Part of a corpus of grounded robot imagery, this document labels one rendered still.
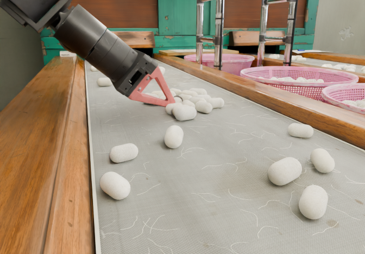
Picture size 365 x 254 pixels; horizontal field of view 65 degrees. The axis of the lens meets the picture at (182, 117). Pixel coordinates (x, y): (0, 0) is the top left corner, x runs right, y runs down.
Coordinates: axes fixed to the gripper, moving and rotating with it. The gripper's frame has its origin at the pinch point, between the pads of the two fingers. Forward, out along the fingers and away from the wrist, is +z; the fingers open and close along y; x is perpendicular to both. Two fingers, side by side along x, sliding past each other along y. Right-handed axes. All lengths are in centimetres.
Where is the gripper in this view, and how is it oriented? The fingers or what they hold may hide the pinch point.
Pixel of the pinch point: (169, 101)
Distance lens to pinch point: 48.3
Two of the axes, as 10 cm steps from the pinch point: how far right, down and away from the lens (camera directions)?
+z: 7.1, 5.6, 4.2
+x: -6.2, 7.8, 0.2
